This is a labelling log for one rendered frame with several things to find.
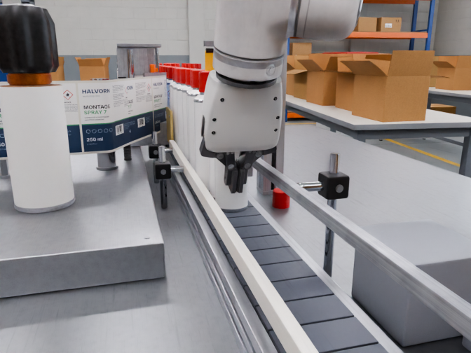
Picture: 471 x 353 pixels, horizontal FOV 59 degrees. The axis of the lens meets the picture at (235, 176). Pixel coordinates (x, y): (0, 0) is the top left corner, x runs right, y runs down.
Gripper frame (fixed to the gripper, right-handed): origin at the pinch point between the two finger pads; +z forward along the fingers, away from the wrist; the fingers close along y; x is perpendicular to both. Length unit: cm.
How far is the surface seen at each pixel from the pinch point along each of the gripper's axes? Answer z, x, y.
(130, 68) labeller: 7, -60, 12
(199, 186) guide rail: 4.6, -4.4, 4.3
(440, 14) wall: 142, -703, -616
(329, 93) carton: 85, -213, -132
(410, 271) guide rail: -13.2, 30.9, -3.6
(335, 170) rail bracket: -6.9, 9.8, -9.4
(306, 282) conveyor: -0.8, 20.8, -2.4
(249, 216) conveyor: 6.0, 1.9, -2.3
